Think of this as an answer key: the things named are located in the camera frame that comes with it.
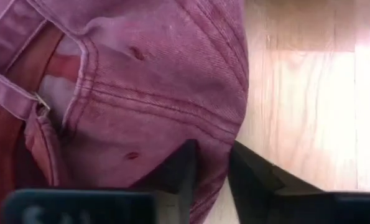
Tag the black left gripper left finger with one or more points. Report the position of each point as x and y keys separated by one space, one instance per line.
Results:
x=178 y=174

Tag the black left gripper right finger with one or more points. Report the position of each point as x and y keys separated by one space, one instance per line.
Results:
x=265 y=196

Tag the maroon cap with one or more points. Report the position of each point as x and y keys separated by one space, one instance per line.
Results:
x=160 y=77

